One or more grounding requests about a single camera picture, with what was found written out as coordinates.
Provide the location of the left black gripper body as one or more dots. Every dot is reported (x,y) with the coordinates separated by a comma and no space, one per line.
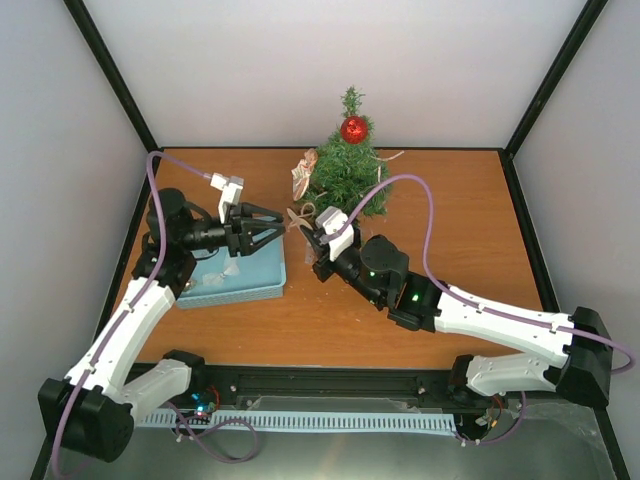
(234,231)

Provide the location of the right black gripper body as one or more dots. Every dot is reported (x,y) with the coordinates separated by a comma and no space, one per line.
(321,271)

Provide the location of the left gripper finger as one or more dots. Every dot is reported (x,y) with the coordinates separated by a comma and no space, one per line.
(255,212)
(261,234)

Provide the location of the beige wooden heart ornament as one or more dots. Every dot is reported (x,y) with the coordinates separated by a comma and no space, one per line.
(302,218)

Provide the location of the snowman ornament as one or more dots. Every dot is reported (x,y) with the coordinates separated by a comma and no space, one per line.
(301,174)

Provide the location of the small green christmas tree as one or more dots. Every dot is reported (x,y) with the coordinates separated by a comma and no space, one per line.
(351,102)

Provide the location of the red ball ornament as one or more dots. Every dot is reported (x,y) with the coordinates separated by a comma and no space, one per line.
(354,129)

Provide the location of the clear plastic battery box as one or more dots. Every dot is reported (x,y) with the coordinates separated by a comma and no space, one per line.
(310,256)

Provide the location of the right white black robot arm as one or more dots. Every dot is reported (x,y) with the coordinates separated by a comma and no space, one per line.
(567,354)

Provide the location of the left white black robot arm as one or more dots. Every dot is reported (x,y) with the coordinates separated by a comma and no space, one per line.
(93,410)

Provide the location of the blue plastic basket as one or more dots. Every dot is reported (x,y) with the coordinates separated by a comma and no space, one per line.
(262,276)

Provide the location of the clear angel ornament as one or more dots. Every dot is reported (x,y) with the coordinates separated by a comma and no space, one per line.
(218,278)

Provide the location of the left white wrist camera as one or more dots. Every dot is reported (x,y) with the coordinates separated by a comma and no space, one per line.
(230,192)

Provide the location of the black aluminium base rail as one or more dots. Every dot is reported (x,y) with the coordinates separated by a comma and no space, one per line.
(325,387)

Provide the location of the light blue cable duct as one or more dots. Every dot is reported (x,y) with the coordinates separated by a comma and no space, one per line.
(329,422)

